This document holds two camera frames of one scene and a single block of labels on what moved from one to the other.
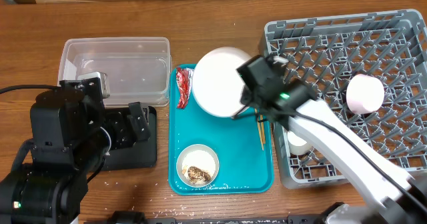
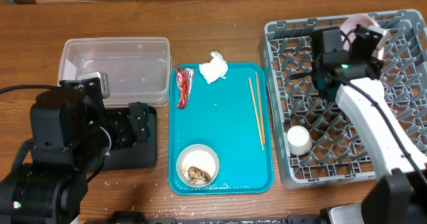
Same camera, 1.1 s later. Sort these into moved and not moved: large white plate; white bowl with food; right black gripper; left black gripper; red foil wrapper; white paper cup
Moved: large white plate; right black gripper
Not moved: white paper cup; red foil wrapper; white bowl with food; left black gripper
